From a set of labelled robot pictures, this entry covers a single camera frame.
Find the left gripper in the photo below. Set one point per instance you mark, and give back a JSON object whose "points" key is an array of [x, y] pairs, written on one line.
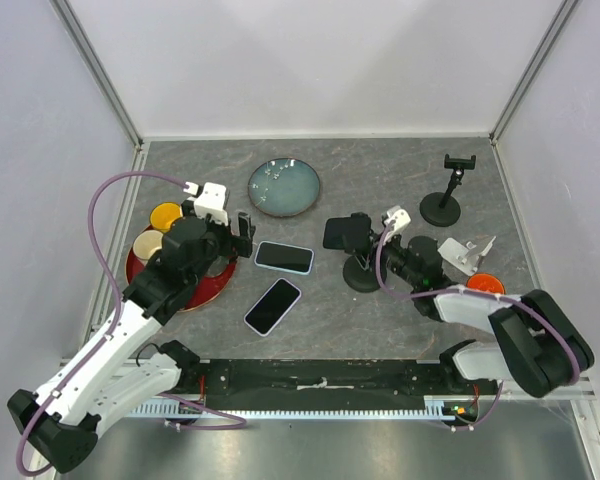
{"points": [[239, 245]]}

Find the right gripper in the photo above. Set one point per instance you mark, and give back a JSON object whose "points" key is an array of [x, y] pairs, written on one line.
{"points": [[374, 241]]}

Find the black phone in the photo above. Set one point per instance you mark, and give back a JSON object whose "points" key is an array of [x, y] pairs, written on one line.
{"points": [[342, 232]]}

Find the black phone stand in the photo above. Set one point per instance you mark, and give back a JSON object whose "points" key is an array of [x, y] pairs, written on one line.
{"points": [[351, 272], [441, 209]]}

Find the light blue phone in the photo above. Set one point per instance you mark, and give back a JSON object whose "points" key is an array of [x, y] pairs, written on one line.
{"points": [[284, 258]]}

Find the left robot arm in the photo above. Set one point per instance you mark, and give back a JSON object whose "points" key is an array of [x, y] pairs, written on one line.
{"points": [[62, 420]]}

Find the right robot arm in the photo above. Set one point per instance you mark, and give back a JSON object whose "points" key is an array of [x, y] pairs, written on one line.
{"points": [[536, 345]]}

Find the lilac case phone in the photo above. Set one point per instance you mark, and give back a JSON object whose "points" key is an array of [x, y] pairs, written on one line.
{"points": [[272, 307]]}

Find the white folding phone stand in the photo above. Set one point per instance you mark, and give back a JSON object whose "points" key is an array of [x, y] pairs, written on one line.
{"points": [[468, 257]]}

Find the blue ceramic plate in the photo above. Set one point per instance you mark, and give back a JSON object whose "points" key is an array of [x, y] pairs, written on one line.
{"points": [[284, 187]]}

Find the yellow mug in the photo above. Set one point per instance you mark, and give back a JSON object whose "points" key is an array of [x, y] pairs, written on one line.
{"points": [[164, 215]]}

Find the cream cup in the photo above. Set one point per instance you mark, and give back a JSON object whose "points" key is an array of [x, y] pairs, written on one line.
{"points": [[146, 244]]}

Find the orange mug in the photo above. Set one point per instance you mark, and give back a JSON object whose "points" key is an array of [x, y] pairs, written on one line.
{"points": [[486, 283]]}

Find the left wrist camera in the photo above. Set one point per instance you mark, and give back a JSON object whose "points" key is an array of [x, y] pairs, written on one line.
{"points": [[210, 200]]}

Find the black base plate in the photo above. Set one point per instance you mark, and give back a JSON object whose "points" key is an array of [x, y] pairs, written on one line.
{"points": [[324, 385]]}

